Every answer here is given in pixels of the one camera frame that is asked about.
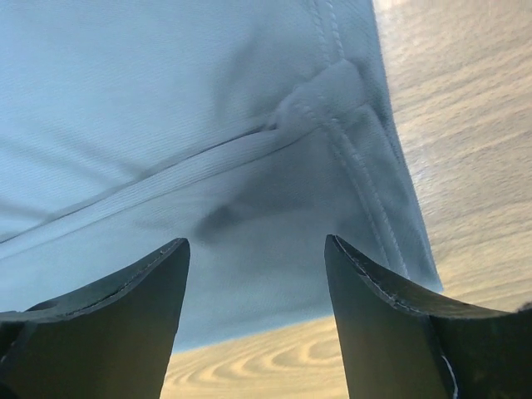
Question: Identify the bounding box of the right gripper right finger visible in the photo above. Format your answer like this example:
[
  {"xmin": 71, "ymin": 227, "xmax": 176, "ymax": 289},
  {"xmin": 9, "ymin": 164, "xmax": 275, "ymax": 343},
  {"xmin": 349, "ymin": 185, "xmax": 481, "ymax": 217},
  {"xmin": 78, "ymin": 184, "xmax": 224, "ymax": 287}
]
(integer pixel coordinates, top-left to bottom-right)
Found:
[{"xmin": 324, "ymin": 235, "xmax": 531, "ymax": 399}]

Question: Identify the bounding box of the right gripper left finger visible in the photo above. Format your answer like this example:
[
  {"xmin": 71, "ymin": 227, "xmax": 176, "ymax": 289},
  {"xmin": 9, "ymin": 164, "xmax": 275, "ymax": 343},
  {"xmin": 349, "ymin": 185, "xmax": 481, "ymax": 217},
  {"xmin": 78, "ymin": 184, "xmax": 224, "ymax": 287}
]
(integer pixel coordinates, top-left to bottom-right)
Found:
[{"xmin": 1, "ymin": 239, "xmax": 190, "ymax": 398}]

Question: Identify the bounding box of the grey t shirt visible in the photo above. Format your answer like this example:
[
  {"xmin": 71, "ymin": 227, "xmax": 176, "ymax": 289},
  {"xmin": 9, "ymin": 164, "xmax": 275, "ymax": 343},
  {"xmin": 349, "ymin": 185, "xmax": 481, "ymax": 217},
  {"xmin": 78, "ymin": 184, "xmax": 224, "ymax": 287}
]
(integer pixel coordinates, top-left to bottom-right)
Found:
[{"xmin": 1, "ymin": 1, "xmax": 442, "ymax": 350}]

